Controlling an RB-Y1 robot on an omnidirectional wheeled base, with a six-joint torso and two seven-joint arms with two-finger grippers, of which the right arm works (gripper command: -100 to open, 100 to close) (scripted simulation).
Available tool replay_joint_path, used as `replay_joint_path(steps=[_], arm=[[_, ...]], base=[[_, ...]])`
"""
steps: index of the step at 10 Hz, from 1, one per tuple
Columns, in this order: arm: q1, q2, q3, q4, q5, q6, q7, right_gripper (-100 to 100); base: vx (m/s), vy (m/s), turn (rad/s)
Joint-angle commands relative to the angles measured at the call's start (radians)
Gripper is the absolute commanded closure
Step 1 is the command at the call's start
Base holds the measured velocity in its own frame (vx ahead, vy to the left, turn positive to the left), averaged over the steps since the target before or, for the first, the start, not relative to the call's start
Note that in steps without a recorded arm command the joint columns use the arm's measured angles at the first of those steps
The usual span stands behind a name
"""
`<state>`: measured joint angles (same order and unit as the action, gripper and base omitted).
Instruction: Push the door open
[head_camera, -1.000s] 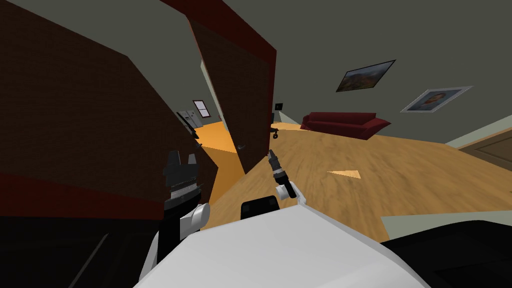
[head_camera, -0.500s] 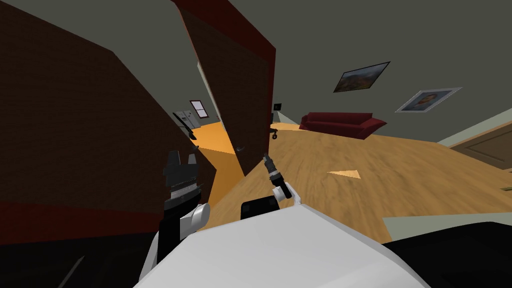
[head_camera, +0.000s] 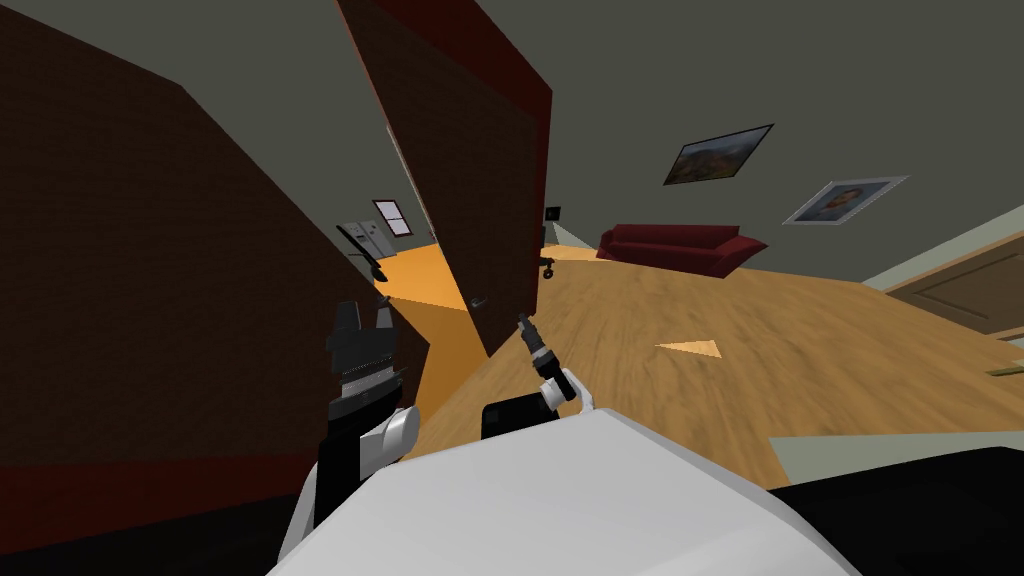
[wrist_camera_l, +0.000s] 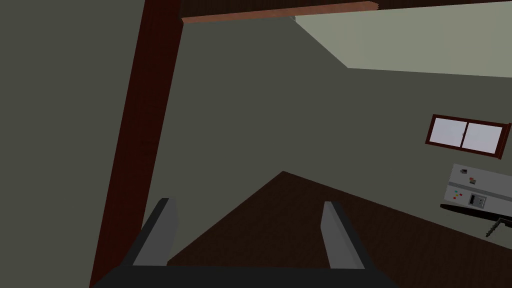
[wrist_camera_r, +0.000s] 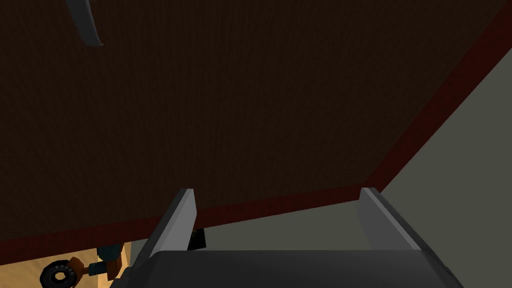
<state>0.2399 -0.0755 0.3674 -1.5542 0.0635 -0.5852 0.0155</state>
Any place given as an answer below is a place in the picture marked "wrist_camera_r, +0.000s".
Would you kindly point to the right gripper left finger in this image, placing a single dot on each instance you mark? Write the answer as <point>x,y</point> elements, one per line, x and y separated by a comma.
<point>176,228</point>

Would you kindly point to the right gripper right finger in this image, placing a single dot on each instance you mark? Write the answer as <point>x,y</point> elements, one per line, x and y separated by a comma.
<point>380,228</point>

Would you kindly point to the black round wheel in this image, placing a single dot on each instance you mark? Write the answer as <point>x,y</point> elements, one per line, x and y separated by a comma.
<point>51,276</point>

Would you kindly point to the dark brown door leaf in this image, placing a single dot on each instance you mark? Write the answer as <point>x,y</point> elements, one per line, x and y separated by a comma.
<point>240,100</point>

